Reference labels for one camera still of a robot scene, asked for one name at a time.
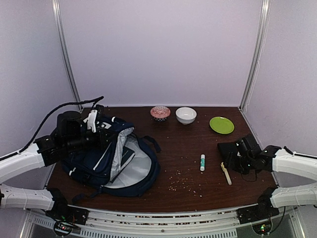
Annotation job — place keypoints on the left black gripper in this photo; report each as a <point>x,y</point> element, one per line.
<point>102,142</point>

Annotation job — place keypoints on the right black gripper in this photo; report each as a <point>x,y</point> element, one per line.
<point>245,171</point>

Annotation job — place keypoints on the black pencil case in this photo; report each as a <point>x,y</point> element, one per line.
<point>228,150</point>

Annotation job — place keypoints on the white green glue stick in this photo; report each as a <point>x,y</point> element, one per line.
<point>202,162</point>

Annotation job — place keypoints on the navy blue backpack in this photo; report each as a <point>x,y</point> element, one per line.
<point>100,168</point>

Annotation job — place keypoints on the blue Humor book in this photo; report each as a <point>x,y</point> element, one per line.
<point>127,155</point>

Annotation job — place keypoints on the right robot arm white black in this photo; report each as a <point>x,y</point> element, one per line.
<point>277,159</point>

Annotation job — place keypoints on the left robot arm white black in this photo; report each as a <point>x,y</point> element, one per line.
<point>43,152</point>

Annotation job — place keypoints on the cream yellow marker pen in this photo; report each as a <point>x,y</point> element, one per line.
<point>227,176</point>

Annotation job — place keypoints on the green plate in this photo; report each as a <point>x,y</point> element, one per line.
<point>221,125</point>

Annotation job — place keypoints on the white ceramic bowl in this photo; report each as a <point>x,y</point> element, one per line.
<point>186,115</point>

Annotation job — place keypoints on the red patterned bowl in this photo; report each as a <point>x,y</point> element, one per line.
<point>160,113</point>

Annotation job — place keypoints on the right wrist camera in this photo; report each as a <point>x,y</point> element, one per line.
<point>248,145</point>

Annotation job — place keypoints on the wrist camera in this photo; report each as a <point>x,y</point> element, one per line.
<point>248,145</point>
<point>70,123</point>

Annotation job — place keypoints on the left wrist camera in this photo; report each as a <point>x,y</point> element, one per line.
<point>70,123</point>

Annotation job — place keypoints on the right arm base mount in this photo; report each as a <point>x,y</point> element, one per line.
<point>260,217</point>

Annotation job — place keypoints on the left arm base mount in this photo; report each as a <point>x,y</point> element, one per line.
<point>67,219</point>

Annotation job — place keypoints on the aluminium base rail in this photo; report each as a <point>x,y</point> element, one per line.
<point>220,223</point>

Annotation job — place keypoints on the left aluminium frame post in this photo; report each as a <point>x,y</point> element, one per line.
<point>65,54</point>

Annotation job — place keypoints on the aluminium frame post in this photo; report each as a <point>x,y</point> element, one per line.
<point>65,54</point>
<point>260,39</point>

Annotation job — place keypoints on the right aluminium frame post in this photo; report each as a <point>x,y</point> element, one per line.
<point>260,39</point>

